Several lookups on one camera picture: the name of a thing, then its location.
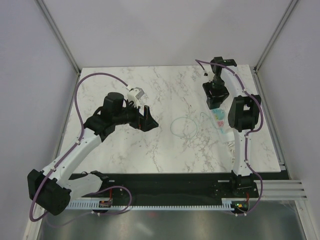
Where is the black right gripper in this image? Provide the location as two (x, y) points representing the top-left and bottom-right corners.
(201, 76), (229, 106)

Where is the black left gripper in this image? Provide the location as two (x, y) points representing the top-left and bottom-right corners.
(113, 99), (158, 132)

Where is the teal charging cable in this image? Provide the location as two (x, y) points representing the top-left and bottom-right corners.
(169, 111), (218, 138)

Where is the teal usb charger plug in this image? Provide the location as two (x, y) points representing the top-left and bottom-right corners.
(212, 108), (225, 121)

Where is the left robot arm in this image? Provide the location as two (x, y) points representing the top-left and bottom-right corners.
(27, 87), (159, 216)

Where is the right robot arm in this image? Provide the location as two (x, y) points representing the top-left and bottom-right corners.
(202, 56), (264, 197)

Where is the white multicolour power strip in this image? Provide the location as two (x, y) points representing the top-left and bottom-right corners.
(211, 110), (235, 144)

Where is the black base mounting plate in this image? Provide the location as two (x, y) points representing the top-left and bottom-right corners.
(69, 172), (263, 208)

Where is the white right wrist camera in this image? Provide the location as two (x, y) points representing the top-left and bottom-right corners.
(204, 71), (215, 82)

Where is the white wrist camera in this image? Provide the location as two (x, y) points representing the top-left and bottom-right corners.
(204, 71), (215, 82)
(126, 85), (145, 108)

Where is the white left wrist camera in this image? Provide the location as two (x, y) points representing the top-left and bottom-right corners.
(126, 85), (145, 108)

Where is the white power strip cord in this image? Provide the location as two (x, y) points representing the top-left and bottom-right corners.
(226, 141), (237, 163)

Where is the white slotted cable duct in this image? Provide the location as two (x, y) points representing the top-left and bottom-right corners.
(66, 197), (249, 211)

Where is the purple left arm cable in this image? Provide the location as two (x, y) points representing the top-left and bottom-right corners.
(28, 72), (131, 223)

